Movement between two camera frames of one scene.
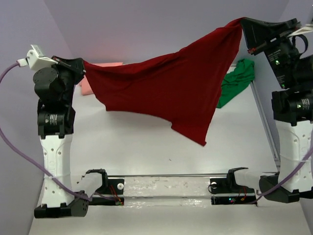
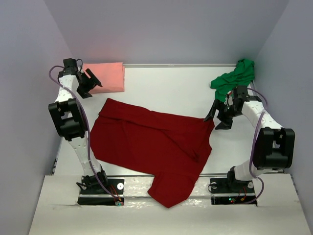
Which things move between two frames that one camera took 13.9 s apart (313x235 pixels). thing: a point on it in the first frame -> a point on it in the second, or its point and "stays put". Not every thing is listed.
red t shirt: x=185 y=87 -> x=172 y=148
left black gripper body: x=68 y=76 -> x=88 y=82
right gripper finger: x=274 y=29 -> x=216 y=105
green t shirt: x=234 y=82 stays put
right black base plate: x=225 y=191 stays put
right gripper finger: x=256 y=37 -> x=227 y=122
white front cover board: x=176 y=204 stays put
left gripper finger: x=78 y=76 -> x=83 y=92
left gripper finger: x=76 y=65 -> x=92 y=76
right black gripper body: x=283 y=55 -> x=229 y=110
